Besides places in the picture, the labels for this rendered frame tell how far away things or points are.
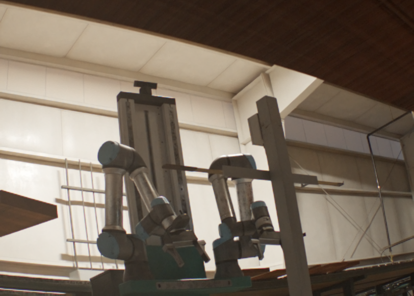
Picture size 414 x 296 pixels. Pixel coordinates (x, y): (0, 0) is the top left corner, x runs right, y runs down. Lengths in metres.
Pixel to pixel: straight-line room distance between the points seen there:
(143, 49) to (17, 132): 3.24
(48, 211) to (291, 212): 0.88
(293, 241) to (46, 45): 9.34
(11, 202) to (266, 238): 1.19
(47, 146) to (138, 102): 7.49
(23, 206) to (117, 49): 9.67
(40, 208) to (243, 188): 1.29
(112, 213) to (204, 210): 9.53
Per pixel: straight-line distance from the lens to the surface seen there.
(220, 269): 2.79
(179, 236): 2.25
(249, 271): 3.54
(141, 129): 3.06
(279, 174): 2.10
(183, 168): 1.91
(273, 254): 12.24
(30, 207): 1.87
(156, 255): 2.75
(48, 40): 10.84
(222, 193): 2.75
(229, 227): 2.63
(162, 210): 2.31
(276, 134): 2.16
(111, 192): 2.51
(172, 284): 2.57
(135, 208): 2.82
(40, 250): 9.81
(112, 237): 2.44
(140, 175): 2.59
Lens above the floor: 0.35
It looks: 23 degrees up
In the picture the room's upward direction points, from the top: 9 degrees counter-clockwise
